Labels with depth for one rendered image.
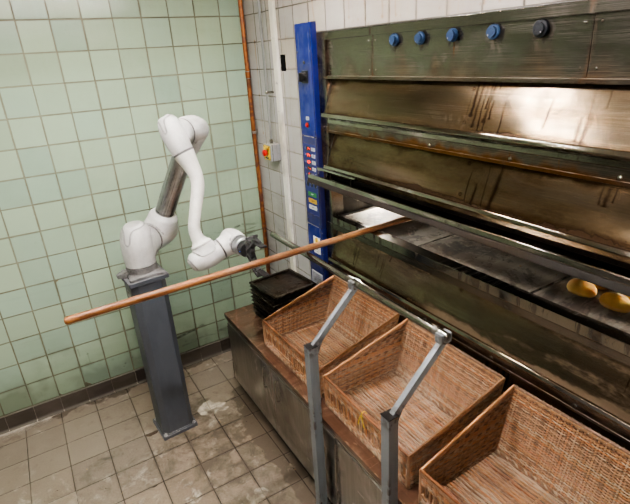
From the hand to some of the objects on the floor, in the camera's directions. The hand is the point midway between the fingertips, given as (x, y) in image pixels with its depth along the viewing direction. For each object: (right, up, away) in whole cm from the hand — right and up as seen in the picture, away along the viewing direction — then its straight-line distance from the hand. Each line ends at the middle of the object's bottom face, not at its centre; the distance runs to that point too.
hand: (264, 260), depth 210 cm
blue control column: (+110, -58, +155) cm, 199 cm away
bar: (+29, -116, +27) cm, 123 cm away
